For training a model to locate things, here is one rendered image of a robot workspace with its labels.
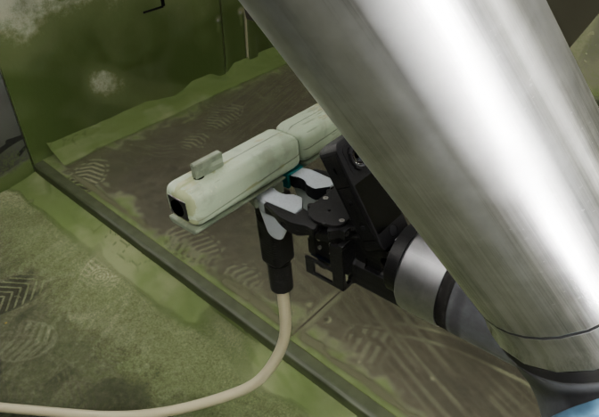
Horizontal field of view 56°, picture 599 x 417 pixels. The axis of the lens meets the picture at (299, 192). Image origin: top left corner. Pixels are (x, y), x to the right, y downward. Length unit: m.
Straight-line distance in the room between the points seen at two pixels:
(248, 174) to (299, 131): 0.09
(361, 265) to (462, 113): 0.41
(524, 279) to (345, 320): 0.88
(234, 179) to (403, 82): 0.40
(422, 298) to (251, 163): 0.22
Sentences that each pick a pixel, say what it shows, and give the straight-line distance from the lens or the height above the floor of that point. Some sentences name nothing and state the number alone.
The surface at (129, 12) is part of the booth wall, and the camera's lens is 1.68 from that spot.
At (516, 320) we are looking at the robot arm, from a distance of 0.26.
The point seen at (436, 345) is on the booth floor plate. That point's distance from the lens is 1.09.
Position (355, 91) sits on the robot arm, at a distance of 0.18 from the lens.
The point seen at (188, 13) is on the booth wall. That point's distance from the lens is 1.80.
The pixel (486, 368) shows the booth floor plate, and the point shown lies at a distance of 1.08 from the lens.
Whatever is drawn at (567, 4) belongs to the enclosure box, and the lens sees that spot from 0.99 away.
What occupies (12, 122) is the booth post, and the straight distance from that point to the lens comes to 1.59.
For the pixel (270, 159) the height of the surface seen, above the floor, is 0.56.
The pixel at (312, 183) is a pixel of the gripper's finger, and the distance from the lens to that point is 0.62.
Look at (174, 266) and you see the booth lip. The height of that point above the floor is 0.04.
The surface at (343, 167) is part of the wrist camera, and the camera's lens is 0.51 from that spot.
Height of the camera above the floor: 0.88
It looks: 37 degrees down
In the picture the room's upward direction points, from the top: straight up
